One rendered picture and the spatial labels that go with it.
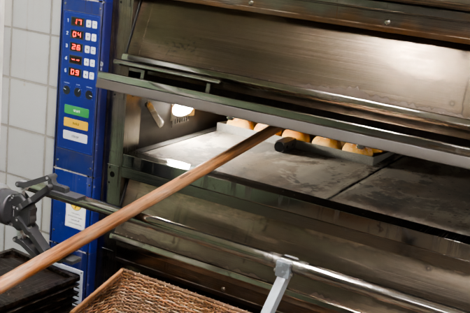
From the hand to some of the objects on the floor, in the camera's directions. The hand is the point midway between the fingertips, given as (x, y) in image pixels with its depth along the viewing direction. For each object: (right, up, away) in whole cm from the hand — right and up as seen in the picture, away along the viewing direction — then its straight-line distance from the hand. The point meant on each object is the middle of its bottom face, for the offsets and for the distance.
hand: (74, 228), depth 167 cm
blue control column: (+22, -82, +180) cm, 199 cm away
